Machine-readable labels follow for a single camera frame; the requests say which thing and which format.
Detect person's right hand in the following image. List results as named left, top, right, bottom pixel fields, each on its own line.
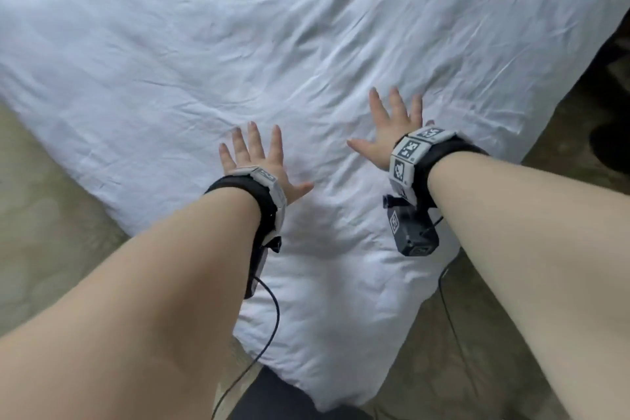
left=346, top=86, right=436, bottom=172

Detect person's left hand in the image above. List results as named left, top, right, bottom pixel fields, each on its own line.
left=218, top=121, right=315, bottom=206

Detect person's left forearm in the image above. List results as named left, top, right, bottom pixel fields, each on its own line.
left=0, top=187, right=262, bottom=420

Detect person's right forearm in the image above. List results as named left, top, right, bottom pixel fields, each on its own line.
left=427, top=151, right=630, bottom=420

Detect black wristband with marker tiles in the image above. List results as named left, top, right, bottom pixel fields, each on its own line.
left=388, top=126, right=489, bottom=212
left=204, top=166, right=287, bottom=244

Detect white bed duvet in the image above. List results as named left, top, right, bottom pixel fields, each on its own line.
left=0, top=0, right=630, bottom=413

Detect person's dark trousers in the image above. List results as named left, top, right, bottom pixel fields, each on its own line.
left=225, top=366, right=377, bottom=420

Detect dark grey wrist camera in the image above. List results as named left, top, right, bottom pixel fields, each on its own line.
left=243, top=236, right=283, bottom=300
left=382, top=194, right=441, bottom=257

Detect thin black cable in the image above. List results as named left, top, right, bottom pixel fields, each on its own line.
left=211, top=276, right=281, bottom=420
left=431, top=215, right=485, bottom=401

